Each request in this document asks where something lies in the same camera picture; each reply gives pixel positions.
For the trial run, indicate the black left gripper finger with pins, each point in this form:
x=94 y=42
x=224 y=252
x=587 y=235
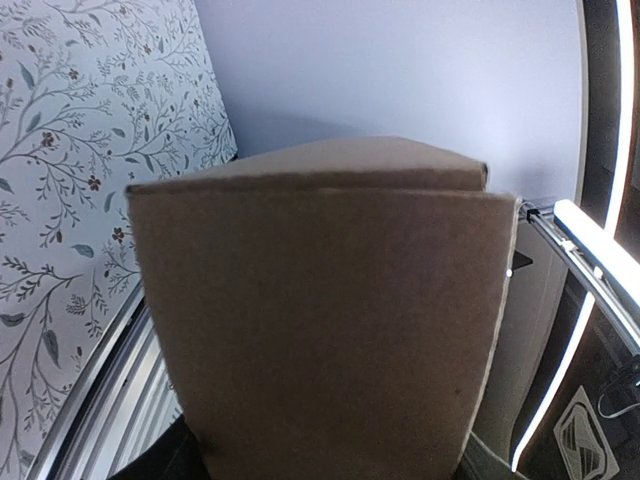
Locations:
x=174 y=455

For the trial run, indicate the brown cardboard box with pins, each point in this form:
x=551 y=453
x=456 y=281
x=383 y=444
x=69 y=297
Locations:
x=331 y=310

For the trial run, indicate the floral patterned table mat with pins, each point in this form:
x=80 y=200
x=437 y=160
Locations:
x=95 y=96

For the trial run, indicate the aluminium front rail frame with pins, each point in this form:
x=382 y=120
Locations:
x=121 y=403

